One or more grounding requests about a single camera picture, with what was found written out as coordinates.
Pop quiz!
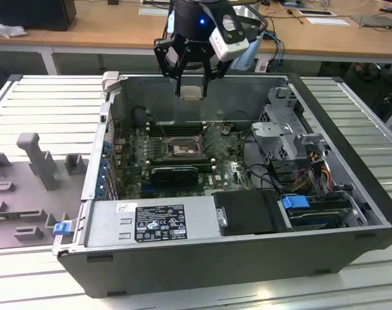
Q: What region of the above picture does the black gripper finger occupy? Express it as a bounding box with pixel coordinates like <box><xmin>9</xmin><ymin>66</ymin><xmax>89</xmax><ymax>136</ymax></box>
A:
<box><xmin>200</xmin><ymin>46</ymin><xmax>231</xmax><ymax>98</ymax></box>
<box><xmin>153</xmin><ymin>36</ymin><xmax>187</xmax><ymax>98</ymax></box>

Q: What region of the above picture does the silver square CPU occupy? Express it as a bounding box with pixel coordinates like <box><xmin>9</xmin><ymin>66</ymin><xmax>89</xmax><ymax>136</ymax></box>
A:
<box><xmin>179</xmin><ymin>85</ymin><xmax>205</xmax><ymax>102</ymax></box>

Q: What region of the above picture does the metal socket cover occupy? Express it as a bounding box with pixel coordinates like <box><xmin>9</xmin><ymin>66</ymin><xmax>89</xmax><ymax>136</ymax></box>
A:
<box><xmin>194</xmin><ymin>132</ymin><xmax>205</xmax><ymax>155</ymax></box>

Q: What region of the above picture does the CPU socket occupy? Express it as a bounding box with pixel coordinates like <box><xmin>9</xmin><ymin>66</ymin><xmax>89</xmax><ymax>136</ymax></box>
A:
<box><xmin>164</xmin><ymin>134</ymin><xmax>205</xmax><ymax>160</ymax></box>

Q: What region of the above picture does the white power strip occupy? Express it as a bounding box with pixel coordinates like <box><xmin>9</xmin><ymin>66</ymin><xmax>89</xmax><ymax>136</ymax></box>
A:
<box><xmin>254</xmin><ymin>53</ymin><xmax>270</xmax><ymax>74</ymax></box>

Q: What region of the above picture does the light grey case latch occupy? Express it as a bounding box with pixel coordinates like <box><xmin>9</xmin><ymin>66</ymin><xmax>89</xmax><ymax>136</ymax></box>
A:
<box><xmin>101</xmin><ymin>71</ymin><xmax>121</xmax><ymax>95</ymax></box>

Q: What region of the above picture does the wooden desk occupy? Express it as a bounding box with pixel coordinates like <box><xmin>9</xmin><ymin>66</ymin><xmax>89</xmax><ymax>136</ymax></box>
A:
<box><xmin>0</xmin><ymin>0</ymin><xmax>392</xmax><ymax>65</ymax></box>

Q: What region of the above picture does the perforated grey drive cage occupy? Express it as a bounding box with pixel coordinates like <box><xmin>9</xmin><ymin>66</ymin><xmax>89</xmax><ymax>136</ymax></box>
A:
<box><xmin>259</xmin><ymin>85</ymin><xmax>316</xmax><ymax>162</ymax></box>

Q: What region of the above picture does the green motherboard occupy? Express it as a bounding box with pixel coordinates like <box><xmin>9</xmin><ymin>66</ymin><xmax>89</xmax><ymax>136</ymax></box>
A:
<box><xmin>116</xmin><ymin>121</ymin><xmax>260</xmax><ymax>200</ymax></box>

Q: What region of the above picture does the blue white booklet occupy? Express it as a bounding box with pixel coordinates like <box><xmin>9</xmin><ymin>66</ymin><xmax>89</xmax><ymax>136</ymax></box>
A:
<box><xmin>277</xmin><ymin>0</ymin><xmax>308</xmax><ymax>9</ymax></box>

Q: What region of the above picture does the green RAM stick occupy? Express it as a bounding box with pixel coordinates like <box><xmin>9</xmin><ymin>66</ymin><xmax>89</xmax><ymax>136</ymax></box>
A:
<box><xmin>150</xmin><ymin>160</ymin><xmax>213</xmax><ymax>172</ymax></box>

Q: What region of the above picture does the black framed tablet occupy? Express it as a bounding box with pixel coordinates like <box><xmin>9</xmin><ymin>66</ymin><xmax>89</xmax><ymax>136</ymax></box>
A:
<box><xmin>298</xmin><ymin>8</ymin><xmax>337</xmax><ymax>17</ymax></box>

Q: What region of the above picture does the black graphics card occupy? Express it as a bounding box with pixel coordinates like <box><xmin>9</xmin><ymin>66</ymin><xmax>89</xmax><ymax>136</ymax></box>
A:
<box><xmin>149</xmin><ymin>165</ymin><xmax>200</xmax><ymax>187</ymax></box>

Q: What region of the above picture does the white paper sheet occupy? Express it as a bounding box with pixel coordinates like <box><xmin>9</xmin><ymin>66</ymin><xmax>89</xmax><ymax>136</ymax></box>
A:
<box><xmin>306</xmin><ymin>15</ymin><xmax>351</xmax><ymax>26</ymax></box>

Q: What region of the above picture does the black box on desk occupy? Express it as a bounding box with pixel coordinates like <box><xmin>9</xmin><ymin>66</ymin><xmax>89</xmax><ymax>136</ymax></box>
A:
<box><xmin>0</xmin><ymin>0</ymin><xmax>77</xmax><ymax>32</ymax></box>

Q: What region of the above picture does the black plastic shroud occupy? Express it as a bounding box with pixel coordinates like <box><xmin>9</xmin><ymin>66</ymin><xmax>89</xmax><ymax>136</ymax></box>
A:
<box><xmin>212</xmin><ymin>189</ymin><xmax>286</xmax><ymax>236</ymax></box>

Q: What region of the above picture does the hard disk in blue carrier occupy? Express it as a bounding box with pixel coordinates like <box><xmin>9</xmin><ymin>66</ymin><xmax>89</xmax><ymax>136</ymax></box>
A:
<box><xmin>278</xmin><ymin>194</ymin><xmax>344</xmax><ymax>232</ymax></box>

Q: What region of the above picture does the crumpled white wrapper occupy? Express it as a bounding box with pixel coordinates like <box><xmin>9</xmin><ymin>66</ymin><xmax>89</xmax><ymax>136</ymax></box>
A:
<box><xmin>0</xmin><ymin>17</ymin><xmax>29</xmax><ymax>39</ymax></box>

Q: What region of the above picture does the black rating label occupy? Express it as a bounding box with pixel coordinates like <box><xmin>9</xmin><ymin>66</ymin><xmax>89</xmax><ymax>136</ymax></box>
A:
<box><xmin>135</xmin><ymin>203</ymin><xmax>186</xmax><ymax>242</ymax></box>

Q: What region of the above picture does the grey folder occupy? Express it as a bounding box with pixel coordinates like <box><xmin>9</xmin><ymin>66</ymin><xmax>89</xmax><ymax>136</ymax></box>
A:
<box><xmin>349</xmin><ymin>12</ymin><xmax>392</xmax><ymax>32</ymax></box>

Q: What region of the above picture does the grey power supply unit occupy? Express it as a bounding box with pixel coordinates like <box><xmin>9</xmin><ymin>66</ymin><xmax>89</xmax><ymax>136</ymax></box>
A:
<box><xmin>85</xmin><ymin>195</ymin><xmax>223</xmax><ymax>249</ymax></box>

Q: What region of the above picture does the grey parts rack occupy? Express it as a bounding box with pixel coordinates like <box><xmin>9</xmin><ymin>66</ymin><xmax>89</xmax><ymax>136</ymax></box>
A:
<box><xmin>0</xmin><ymin>131</ymin><xmax>90</xmax><ymax>250</ymax></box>

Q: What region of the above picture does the dark grey PC case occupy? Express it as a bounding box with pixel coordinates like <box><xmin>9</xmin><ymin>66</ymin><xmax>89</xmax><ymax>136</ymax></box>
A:
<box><xmin>52</xmin><ymin>70</ymin><xmax>392</xmax><ymax>300</ymax></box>

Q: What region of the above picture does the blue release tab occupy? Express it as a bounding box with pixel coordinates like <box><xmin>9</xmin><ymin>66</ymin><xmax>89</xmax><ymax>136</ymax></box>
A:
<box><xmin>52</xmin><ymin>222</ymin><xmax>70</xmax><ymax>237</ymax></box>

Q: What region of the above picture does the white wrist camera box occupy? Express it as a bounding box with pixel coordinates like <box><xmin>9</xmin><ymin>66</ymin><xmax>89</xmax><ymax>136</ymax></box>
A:
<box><xmin>209</xmin><ymin>6</ymin><xmax>250</xmax><ymax>62</ymax></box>

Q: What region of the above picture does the thin black wire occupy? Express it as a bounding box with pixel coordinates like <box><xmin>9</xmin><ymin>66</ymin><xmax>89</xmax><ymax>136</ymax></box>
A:
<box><xmin>229</xmin><ymin>110</ymin><xmax>252</xmax><ymax>126</ymax></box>

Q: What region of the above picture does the blue cable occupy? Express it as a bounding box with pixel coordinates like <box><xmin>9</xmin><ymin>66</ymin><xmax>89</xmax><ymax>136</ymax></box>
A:
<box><xmin>262</xmin><ymin>30</ymin><xmax>285</xmax><ymax>74</ymax></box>

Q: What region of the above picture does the silver drive bracket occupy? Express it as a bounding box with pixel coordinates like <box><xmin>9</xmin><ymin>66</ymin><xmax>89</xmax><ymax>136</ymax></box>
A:
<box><xmin>251</xmin><ymin>121</ymin><xmax>295</xmax><ymax>146</ymax></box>

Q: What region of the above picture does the grey disk bay frame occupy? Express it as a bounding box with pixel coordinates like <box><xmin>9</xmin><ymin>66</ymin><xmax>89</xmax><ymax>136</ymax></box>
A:
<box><xmin>292</xmin><ymin>132</ymin><xmax>369</xmax><ymax>229</ymax></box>

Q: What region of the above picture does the orange yellow wire bundle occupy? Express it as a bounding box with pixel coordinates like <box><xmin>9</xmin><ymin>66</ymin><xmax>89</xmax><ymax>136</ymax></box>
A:
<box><xmin>294</xmin><ymin>151</ymin><xmax>340</xmax><ymax>194</ymax></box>

